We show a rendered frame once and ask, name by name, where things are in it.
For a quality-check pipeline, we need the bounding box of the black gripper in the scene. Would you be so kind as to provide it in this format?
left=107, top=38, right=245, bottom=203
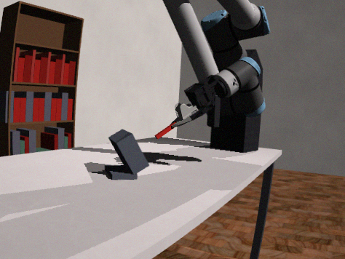
left=171, top=75, right=228, bottom=127

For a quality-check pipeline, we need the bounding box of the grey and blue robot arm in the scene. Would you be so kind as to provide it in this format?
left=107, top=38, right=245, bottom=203
left=162, top=0, right=270, bottom=128

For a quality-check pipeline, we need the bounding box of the grey square panel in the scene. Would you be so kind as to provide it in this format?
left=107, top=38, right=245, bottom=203
left=105, top=129, right=150, bottom=180

